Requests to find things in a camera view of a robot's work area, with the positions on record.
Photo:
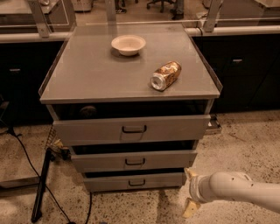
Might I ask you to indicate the grey top drawer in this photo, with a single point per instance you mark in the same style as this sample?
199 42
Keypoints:
136 122

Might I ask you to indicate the white paper bowl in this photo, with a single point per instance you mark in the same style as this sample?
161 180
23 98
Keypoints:
128 45

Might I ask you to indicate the grey drawer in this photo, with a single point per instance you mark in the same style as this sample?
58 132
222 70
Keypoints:
110 181
133 156
136 122

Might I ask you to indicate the grey counter rail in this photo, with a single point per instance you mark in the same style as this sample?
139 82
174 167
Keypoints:
217 31

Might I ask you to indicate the wire basket with items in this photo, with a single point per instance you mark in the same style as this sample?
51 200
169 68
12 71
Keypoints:
55 146

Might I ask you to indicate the grey bottom drawer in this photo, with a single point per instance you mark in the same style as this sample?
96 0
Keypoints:
110 181

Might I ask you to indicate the black stand leg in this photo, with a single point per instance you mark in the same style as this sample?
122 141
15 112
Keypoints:
36 212

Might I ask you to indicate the dark object in top drawer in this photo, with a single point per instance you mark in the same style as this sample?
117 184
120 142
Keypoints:
88 112

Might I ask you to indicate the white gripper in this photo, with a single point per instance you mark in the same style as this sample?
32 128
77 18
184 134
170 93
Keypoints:
194 188

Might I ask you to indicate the gold crushed soda can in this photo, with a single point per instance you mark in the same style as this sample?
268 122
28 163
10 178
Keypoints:
164 76

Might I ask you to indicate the grey drawer cabinet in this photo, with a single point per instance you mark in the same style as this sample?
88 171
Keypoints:
91 71

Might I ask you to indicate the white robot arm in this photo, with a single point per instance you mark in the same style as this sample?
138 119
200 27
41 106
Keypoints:
230 186

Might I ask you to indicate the grey middle drawer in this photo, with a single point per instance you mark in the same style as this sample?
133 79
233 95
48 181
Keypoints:
133 156

